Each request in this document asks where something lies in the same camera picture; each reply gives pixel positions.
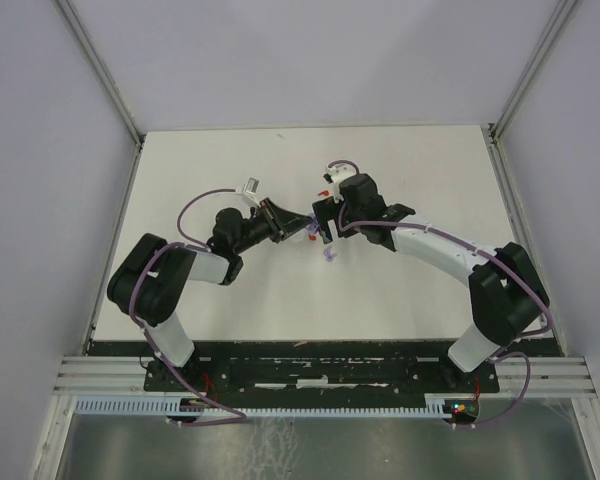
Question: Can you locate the white cable duct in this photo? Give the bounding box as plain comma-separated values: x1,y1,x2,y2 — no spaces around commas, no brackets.
73,392,454,417

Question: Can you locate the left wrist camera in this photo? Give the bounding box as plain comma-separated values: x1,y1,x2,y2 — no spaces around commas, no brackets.
236,177,260,208

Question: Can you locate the aluminium frame post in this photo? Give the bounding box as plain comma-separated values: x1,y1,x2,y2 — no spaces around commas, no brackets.
489,0,581,144
51,0,144,145

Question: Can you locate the lavender round charging case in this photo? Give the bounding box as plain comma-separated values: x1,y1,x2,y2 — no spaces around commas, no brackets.
305,213,320,239

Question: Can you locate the right aluminium frame post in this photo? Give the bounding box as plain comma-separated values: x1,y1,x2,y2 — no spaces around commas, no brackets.
489,0,581,144

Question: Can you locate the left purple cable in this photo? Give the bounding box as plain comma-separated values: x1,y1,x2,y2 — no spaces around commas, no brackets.
178,187,239,251

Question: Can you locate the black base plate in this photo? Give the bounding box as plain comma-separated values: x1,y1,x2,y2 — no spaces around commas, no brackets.
144,341,499,408

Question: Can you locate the left aluminium frame post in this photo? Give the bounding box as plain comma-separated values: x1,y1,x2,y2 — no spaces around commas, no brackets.
51,0,144,145

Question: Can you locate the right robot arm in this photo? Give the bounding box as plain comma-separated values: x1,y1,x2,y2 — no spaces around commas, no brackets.
282,169,550,391

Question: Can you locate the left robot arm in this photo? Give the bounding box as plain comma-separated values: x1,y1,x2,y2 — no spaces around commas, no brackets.
106,198,313,390

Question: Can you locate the front aluminium rail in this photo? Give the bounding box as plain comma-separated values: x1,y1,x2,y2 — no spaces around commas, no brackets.
53,357,595,400

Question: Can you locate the lavender earbud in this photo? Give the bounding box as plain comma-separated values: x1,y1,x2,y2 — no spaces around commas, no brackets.
324,247,337,262

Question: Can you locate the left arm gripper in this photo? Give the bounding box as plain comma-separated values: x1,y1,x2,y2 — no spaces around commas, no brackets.
234,198,314,254

